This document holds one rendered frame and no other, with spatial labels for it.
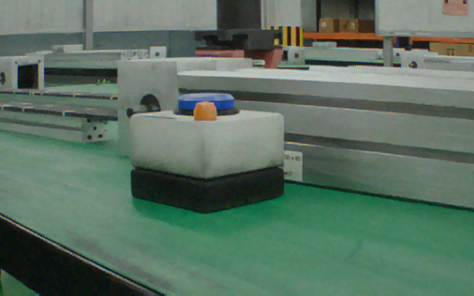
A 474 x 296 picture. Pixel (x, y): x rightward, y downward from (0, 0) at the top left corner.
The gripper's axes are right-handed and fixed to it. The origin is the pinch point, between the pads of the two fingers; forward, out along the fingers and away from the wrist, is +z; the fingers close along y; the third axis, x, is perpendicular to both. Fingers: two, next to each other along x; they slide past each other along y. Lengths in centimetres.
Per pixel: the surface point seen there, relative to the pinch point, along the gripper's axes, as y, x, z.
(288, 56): 227, 181, 4
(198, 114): -35.9, -30.4, -3.5
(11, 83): 9, 78, 0
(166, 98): -24.2, -13.8, -2.8
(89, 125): -20.2, 4.7, 1.4
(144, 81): -24.2, -10.7, -4.3
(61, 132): -21.4, 9.1, 2.3
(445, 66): 147, 47, 1
